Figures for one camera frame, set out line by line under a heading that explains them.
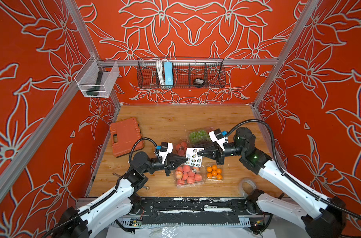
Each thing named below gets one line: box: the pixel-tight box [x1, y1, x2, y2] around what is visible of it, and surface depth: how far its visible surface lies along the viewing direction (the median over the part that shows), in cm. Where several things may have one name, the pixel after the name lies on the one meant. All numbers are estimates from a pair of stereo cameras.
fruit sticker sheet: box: [183, 147, 205, 168], surface depth 62 cm
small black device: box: [193, 77, 205, 85], surface depth 97 cm
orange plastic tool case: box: [110, 117, 144, 158], surface depth 100 cm
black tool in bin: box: [86, 70, 104, 97], surface depth 83 cm
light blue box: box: [163, 61, 174, 87], surface depth 92 cm
